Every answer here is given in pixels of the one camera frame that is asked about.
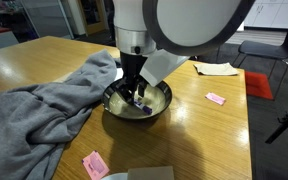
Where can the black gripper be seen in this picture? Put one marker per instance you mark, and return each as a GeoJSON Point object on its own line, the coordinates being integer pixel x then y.
{"type": "Point", "coordinates": [131, 66]}

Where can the purple white marker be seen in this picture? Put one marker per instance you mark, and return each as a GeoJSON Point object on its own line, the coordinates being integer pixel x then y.
{"type": "Point", "coordinates": [142, 107]}

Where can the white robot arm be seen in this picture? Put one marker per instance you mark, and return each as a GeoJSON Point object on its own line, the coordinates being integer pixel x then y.
{"type": "Point", "coordinates": [155, 37]}

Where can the dark rimmed cream bowl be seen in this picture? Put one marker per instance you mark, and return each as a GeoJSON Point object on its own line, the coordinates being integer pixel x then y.
{"type": "Point", "coordinates": [154, 102]}

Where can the pink sticky note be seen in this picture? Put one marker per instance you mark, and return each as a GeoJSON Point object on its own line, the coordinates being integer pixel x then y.
{"type": "Point", "coordinates": [215, 98]}

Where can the brown square sponge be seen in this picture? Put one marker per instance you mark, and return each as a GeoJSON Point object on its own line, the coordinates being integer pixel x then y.
{"type": "Point", "coordinates": [151, 173]}

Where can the pink packet near plate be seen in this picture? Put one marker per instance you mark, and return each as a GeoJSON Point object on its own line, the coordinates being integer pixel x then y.
{"type": "Point", "coordinates": [95, 166]}

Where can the small white plate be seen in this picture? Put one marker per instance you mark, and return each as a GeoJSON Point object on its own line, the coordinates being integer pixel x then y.
{"type": "Point", "coordinates": [116, 176]}

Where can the beige paper napkin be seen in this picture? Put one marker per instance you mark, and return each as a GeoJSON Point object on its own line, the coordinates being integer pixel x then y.
{"type": "Point", "coordinates": [224, 69]}

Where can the grey sweatshirt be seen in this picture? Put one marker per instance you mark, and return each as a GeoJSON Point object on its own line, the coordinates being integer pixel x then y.
{"type": "Point", "coordinates": [37, 121]}

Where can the red floor mat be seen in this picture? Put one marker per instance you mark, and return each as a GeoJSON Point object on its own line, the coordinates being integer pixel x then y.
{"type": "Point", "coordinates": [257, 85]}

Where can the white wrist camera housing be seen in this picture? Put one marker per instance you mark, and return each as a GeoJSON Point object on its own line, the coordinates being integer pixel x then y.
{"type": "Point", "coordinates": [159, 65]}

